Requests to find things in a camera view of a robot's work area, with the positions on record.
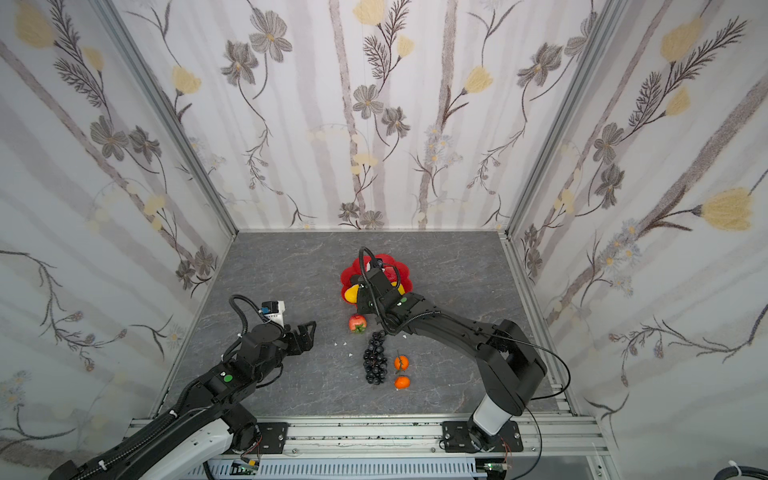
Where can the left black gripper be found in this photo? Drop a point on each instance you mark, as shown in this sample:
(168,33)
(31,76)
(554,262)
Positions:
(294,340)

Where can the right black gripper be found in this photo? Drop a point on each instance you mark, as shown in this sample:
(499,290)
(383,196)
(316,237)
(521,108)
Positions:
(372,287)

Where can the yellow fake pear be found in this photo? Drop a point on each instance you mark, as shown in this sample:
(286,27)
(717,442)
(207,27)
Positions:
(350,294)

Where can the red fake apple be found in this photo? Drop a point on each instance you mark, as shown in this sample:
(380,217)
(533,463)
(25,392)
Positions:
(357,323)

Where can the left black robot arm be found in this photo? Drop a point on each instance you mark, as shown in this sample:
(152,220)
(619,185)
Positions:
(208,415)

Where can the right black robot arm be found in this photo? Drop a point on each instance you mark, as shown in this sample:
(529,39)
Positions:
(510,366)

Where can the red flower-shaped fruit bowl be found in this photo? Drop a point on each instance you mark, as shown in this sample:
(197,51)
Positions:
(393,269)

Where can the black fake grape bunch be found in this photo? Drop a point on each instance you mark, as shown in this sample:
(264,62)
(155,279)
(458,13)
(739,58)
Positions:
(374,359)

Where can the orange fake tangerine upper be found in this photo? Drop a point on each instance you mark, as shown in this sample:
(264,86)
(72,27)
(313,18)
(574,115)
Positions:
(401,363)

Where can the orange fake tangerine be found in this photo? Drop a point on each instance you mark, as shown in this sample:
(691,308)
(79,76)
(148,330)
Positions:
(402,382)
(401,363)

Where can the orange fake tangerine lower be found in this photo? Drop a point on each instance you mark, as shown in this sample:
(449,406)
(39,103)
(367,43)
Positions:
(402,382)

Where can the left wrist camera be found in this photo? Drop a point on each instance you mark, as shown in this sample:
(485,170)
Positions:
(273,311)

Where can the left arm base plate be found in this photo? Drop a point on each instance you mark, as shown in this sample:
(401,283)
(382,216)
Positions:
(264,438)

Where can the white perforated cable duct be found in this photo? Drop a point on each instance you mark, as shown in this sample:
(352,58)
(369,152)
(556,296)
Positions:
(383,468)

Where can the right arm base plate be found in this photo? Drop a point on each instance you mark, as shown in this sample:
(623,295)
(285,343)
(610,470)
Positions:
(465,437)

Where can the aluminium mounting rail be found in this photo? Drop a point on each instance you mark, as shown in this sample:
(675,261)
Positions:
(546,434)

